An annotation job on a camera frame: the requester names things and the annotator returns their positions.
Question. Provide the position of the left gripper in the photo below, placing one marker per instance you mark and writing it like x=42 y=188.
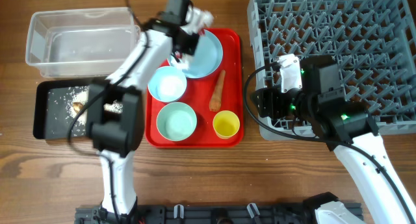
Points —
x=194 y=41

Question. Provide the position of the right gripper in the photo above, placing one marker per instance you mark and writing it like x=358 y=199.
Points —
x=268 y=98

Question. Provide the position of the white napkin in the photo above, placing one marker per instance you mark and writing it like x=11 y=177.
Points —
x=183 y=63
x=197 y=20

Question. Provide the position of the light blue plate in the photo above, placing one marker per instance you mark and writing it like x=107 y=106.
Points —
x=207 y=58

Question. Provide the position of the light blue bowl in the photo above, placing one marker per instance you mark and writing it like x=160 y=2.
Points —
x=168 y=84

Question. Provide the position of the yellow plastic cup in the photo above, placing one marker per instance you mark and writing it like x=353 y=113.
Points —
x=226 y=124

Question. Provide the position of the orange carrot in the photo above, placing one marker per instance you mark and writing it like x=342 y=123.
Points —
x=216 y=98

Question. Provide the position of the mint green bowl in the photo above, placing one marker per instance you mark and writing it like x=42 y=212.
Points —
x=176 y=121

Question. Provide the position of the white rice pile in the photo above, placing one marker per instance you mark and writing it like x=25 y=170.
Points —
x=63 y=104

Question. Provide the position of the brown mushroom scrap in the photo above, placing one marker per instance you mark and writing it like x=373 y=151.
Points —
x=77 y=106

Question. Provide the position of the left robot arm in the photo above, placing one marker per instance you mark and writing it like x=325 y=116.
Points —
x=115 y=116

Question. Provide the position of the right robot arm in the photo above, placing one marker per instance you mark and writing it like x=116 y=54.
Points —
x=311 y=90

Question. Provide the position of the grey dishwasher rack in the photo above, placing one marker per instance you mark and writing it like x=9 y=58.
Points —
x=373 y=42

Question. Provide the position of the red serving tray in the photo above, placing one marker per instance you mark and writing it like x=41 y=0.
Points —
x=197 y=96

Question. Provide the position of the clear plastic bin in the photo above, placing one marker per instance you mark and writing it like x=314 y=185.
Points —
x=81 y=42

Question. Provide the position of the black plastic tray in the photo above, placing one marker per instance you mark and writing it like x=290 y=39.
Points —
x=40 y=111

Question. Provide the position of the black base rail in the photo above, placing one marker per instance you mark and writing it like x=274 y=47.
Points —
x=283 y=213

